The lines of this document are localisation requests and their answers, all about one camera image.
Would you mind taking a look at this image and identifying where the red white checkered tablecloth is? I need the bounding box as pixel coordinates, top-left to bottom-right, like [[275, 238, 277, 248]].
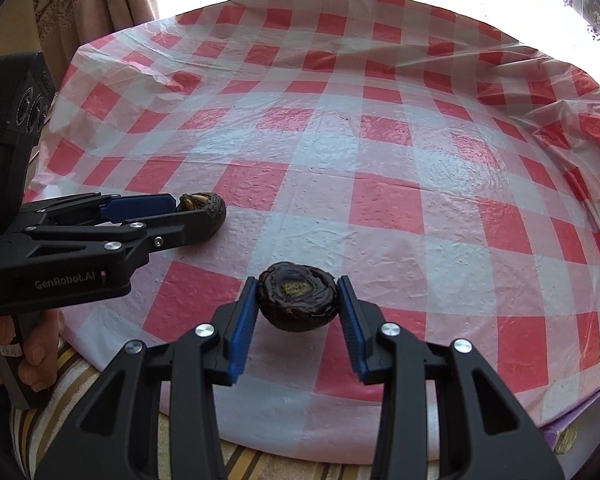
[[22, 0, 600, 466]]

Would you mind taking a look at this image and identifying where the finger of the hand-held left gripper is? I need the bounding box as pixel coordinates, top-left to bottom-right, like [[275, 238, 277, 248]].
[[22, 192, 178, 227], [22, 207, 221, 262]]

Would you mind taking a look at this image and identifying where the patterned pink curtain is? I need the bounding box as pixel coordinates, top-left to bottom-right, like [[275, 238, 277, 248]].
[[25, 0, 161, 86]]

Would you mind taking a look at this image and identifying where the purple cloth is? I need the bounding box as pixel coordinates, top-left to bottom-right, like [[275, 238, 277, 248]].
[[540, 400, 600, 456]]

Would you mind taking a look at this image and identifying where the striped table cloth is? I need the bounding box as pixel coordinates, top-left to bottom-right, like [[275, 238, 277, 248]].
[[10, 340, 531, 480]]

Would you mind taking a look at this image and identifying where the person's left hand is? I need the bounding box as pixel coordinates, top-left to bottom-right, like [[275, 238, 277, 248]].
[[0, 307, 61, 392]]

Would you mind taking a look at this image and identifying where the dark wrinkled passion fruit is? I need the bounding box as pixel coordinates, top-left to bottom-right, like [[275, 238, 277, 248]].
[[257, 261, 338, 333], [177, 192, 227, 233]]

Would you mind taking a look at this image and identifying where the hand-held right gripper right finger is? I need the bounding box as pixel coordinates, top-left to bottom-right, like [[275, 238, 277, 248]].
[[336, 275, 566, 480]]

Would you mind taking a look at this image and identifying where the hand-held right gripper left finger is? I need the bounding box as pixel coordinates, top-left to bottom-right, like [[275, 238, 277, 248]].
[[34, 276, 259, 480]]

